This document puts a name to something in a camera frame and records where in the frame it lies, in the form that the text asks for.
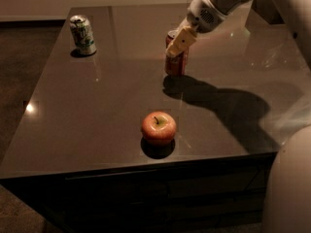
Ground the red yellow apple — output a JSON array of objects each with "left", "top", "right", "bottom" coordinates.
[{"left": 141, "top": 111, "right": 177, "bottom": 147}]

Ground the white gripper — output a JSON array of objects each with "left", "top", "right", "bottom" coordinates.
[{"left": 166, "top": 0, "right": 227, "bottom": 57}]

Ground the red coke can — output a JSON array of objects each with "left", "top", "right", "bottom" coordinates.
[{"left": 164, "top": 30, "right": 189, "bottom": 76}]

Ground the green white soda can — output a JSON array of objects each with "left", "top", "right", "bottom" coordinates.
[{"left": 70, "top": 15, "right": 97, "bottom": 55}]

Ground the dark drawer cabinet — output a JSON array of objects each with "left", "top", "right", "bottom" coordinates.
[{"left": 1, "top": 153, "right": 275, "bottom": 233}]

